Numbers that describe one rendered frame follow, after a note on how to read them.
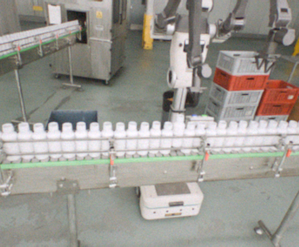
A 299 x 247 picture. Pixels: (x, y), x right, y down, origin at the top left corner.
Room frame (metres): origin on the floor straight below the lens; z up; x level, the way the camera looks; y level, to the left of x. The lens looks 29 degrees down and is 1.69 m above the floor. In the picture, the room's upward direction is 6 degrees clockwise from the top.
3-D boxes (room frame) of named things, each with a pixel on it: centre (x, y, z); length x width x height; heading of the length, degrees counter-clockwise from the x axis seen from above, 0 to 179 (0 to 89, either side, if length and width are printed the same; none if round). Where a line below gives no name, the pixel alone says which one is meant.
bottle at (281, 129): (1.12, -0.74, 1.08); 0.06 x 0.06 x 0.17
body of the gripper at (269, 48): (1.25, -0.59, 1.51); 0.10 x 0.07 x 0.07; 14
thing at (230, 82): (3.27, -1.29, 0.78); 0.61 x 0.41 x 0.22; 110
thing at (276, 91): (3.53, -1.95, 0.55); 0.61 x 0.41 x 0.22; 106
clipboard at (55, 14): (4.52, 1.80, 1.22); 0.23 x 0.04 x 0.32; 86
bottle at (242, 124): (1.08, -0.51, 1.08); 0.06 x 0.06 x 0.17
